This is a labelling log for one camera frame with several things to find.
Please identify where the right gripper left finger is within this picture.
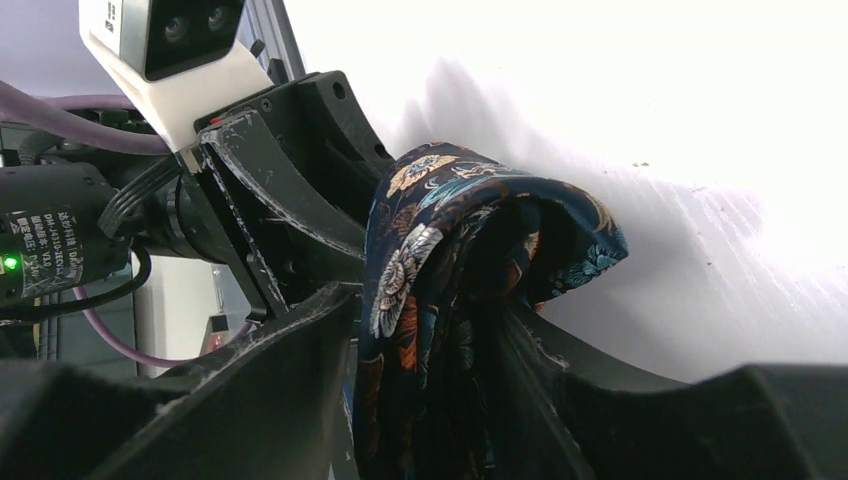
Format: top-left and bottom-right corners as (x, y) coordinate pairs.
(1, 283), (359, 479)

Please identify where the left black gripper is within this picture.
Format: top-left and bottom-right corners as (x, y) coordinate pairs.
(1, 122), (254, 325)

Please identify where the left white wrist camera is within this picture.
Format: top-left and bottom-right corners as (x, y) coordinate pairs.
(78, 0), (272, 152)

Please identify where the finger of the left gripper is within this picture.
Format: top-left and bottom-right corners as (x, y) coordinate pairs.
(195, 109), (366, 315)
(261, 71), (394, 225)

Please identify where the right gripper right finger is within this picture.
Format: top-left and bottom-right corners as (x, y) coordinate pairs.
(493, 302), (847, 479)

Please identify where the dark floral tie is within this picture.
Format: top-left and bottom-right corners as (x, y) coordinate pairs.
(351, 142), (629, 479)

